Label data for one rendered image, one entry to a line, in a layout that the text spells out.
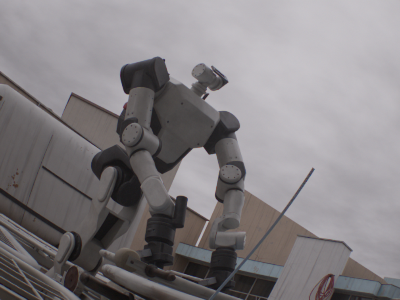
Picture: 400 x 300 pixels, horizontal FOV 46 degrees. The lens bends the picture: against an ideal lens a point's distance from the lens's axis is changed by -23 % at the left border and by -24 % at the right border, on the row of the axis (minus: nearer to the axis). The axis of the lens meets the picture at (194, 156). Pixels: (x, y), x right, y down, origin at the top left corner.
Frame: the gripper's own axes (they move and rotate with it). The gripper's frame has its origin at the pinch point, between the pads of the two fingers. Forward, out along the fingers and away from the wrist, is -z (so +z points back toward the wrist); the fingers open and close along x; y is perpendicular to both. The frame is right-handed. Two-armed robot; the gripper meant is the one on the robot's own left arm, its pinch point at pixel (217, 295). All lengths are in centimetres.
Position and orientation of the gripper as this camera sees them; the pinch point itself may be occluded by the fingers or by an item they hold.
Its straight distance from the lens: 190.4
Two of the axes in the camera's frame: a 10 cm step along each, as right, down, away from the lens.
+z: 1.2, -8.5, 5.1
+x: -7.2, 2.7, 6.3
